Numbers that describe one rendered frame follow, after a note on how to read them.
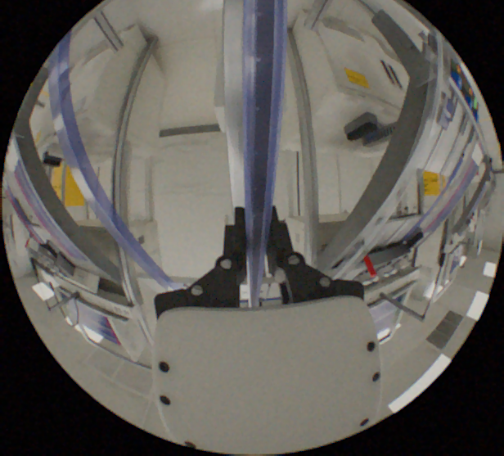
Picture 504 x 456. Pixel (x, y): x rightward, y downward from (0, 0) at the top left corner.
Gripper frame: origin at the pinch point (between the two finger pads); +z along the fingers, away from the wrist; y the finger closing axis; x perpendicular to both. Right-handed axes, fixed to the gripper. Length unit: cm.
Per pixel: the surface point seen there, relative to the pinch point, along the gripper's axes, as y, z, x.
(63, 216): -50, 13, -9
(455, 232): 169, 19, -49
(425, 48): 27.7, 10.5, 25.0
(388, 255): 47, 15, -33
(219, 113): -2.6, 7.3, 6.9
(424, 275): 168, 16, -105
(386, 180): 24.8, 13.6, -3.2
